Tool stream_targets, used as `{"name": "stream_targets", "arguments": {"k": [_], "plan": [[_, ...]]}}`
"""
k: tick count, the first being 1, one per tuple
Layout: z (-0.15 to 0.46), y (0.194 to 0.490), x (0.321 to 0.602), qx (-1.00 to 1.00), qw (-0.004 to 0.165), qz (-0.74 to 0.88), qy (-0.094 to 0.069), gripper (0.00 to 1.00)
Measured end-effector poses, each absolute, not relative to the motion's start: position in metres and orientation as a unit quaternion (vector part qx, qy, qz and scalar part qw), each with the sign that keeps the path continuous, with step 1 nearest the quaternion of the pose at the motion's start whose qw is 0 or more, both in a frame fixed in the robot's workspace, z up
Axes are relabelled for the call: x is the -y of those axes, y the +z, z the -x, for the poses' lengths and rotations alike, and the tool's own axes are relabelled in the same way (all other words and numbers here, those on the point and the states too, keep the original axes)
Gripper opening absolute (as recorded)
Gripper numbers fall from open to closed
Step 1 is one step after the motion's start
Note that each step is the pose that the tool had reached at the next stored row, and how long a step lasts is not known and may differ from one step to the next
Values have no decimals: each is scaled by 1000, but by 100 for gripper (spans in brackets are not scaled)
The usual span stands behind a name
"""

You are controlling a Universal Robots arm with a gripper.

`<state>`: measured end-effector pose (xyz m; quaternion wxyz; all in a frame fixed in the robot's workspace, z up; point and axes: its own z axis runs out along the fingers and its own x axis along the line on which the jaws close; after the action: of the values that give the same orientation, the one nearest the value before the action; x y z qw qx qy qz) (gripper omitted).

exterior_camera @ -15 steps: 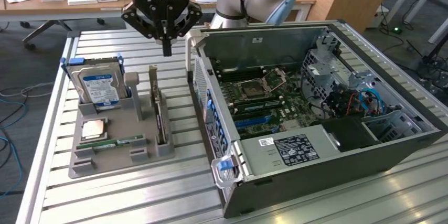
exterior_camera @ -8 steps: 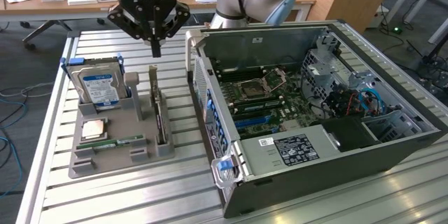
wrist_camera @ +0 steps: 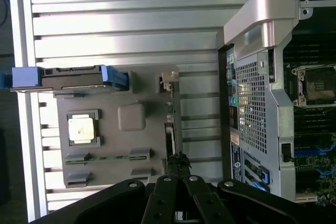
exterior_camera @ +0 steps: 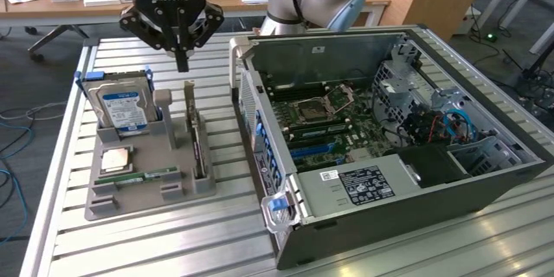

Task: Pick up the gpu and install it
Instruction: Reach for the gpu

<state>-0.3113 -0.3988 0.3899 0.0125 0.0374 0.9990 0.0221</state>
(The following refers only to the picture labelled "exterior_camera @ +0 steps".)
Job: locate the graphics card with black fan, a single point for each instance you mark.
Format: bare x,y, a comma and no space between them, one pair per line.
198,147

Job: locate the blue label hard drive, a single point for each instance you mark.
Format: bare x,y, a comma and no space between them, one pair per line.
92,76

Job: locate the grey desk leg with casters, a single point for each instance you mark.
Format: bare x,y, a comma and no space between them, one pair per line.
52,37

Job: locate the silver hard disk blue label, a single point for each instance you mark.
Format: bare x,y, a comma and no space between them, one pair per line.
120,108

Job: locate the CPU socket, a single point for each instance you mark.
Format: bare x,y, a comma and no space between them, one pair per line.
311,111

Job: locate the grey plastic parts rack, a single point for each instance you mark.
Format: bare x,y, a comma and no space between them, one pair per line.
147,153

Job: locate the metal socket cover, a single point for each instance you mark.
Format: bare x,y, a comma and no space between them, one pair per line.
342,102

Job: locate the silver CPU chip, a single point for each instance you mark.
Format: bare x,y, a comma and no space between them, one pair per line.
115,160

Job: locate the RAM stick with white labels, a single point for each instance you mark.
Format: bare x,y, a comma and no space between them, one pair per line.
322,130

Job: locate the perforated metal drive cage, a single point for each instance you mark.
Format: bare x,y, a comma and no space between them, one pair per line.
389,79

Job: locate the green RAM stick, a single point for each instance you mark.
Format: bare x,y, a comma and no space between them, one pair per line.
130,178

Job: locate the silver chipset heatsink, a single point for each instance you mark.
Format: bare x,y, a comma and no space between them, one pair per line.
359,154

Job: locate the wooden cabinet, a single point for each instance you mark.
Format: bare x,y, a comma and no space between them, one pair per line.
458,4

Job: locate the grey power supply unit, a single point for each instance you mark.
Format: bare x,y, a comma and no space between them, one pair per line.
315,192

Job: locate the blue case latch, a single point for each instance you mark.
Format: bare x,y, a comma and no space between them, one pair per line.
278,204

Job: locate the white power box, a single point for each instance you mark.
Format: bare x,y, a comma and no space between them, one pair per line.
471,20

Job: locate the device with green light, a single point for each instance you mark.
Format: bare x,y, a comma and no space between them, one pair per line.
490,37

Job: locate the black equipment stand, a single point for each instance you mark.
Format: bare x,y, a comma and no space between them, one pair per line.
534,69

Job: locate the metal disk bay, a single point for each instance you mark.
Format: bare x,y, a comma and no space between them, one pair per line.
489,157

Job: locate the open black PC case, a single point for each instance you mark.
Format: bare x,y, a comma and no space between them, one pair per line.
433,225

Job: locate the black intrusion switch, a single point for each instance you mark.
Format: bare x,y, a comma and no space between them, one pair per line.
259,90

